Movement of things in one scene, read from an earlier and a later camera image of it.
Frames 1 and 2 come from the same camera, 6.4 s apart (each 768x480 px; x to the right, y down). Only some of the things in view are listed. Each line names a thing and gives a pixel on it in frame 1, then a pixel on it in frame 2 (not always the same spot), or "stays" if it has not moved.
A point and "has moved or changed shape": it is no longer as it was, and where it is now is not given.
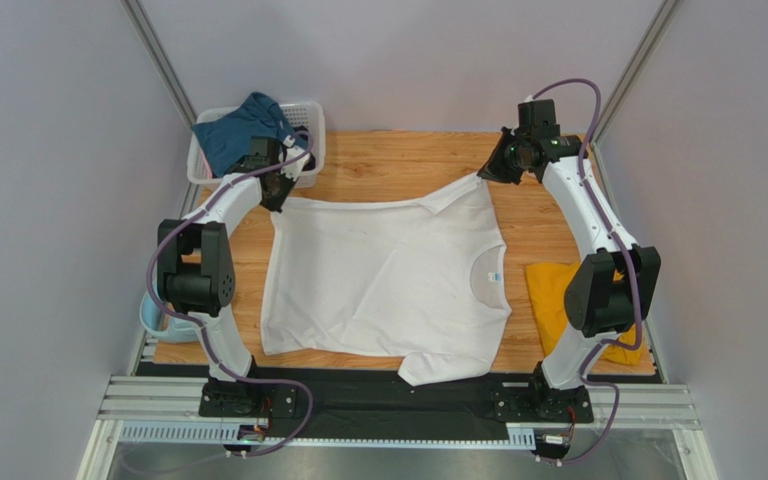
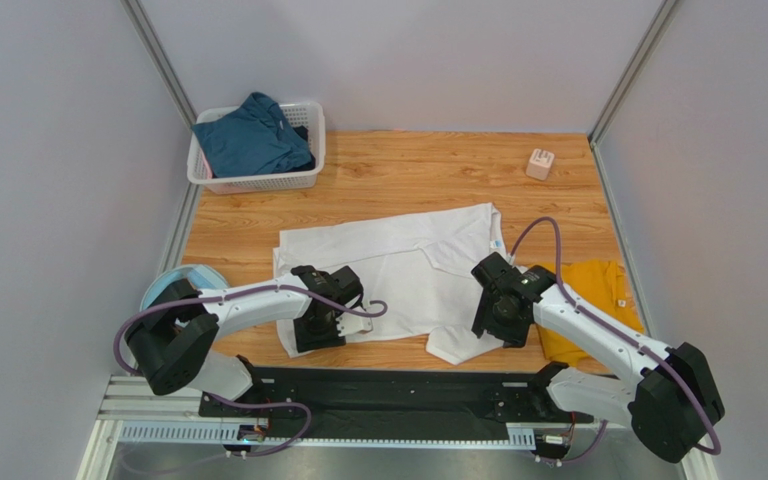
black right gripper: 498,160 → 485,318
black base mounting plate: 305,397 stays
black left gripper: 275,204 → 308,341
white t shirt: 421,280 has moved or changed shape
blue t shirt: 222,133 stays
